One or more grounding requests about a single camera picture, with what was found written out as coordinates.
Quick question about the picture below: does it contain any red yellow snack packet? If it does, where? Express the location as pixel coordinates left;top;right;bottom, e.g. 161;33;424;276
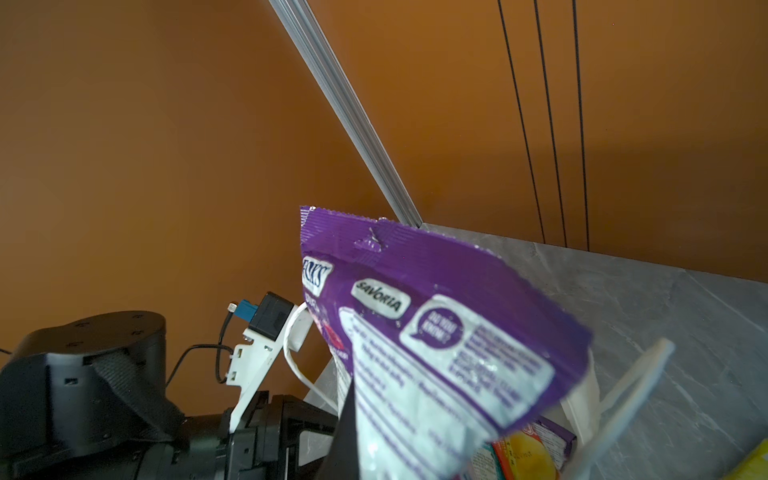
492;426;560;480

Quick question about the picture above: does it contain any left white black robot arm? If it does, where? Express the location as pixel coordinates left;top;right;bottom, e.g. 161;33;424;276
1;311;336;479

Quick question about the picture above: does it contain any purple Savoria snack bag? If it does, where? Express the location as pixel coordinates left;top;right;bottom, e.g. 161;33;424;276
300;206;592;479

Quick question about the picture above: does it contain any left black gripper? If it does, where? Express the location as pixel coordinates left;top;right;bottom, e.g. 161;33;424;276
173;383;360;480

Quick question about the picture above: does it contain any white patterned paper bag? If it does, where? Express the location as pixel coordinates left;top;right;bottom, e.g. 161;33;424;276
281;302;676;480

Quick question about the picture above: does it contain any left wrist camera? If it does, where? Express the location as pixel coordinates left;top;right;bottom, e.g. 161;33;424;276
224;292;313;433

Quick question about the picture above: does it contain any purple snack bag front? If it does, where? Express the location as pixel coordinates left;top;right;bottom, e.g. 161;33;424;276
532;417;577;471

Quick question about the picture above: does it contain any yellow snack bag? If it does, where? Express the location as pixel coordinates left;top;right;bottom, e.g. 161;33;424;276
723;438;768;480

